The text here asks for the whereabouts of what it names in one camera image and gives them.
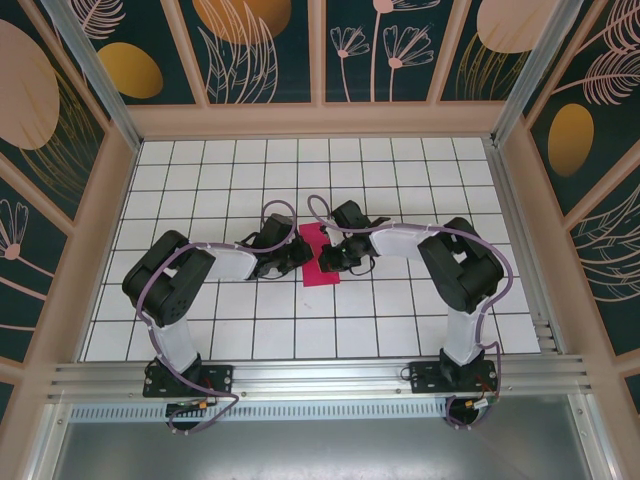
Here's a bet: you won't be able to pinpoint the pink paper sheet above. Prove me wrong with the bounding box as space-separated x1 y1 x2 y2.
299 222 342 288

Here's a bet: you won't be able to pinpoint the grey metal sheet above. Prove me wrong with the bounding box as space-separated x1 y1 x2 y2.
29 418 616 480

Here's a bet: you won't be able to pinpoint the dark side panel pink flower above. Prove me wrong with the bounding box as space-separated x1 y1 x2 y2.
0 149 71 366

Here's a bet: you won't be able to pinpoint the dark side panel pink leaves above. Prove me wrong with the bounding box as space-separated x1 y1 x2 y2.
567 183 640 362

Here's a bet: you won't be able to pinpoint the dark side panel orange oval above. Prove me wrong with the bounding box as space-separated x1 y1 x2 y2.
522 0 640 217

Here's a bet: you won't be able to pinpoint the dark side panel pale circle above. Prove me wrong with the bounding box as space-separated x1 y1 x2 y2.
0 0 112 227

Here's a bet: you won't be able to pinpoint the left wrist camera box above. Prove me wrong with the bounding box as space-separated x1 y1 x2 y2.
259 213 297 251

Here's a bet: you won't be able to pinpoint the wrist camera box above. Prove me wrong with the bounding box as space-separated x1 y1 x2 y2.
330 200 374 232
259 213 297 251

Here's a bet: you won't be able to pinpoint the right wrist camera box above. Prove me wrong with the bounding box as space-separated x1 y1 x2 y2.
330 200 374 232

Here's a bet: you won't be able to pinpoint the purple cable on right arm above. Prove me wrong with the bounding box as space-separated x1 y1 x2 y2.
307 194 516 432

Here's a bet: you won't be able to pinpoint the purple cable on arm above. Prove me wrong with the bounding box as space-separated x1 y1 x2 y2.
134 199 300 437
307 194 516 432

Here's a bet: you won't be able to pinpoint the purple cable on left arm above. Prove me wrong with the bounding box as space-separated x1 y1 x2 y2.
134 199 300 437

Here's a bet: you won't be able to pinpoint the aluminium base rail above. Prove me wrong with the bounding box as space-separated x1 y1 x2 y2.
47 353 599 401

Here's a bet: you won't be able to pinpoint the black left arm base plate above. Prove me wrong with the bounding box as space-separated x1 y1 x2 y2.
143 360 235 399

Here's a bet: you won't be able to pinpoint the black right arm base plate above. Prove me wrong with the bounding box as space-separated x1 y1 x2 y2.
408 358 500 396

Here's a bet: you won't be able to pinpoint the perforated metal cable tray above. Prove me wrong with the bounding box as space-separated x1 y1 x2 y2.
67 402 454 422

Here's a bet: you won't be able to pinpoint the small orange cable connector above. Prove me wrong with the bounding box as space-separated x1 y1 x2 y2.
462 397 503 412
166 398 212 415

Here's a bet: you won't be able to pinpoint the aluminium side rail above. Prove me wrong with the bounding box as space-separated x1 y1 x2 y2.
483 137 560 355

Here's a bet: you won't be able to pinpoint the dark wall panel pink flowers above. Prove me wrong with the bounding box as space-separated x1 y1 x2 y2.
324 0 455 105

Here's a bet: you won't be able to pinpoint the dark wall panel orange circle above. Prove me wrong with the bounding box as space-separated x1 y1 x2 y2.
178 0 314 106

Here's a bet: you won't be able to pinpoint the dark wall panel pale circle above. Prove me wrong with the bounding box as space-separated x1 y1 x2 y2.
438 0 554 104

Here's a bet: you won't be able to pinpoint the dark wall panel orange oval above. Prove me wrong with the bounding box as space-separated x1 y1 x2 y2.
63 0 199 107

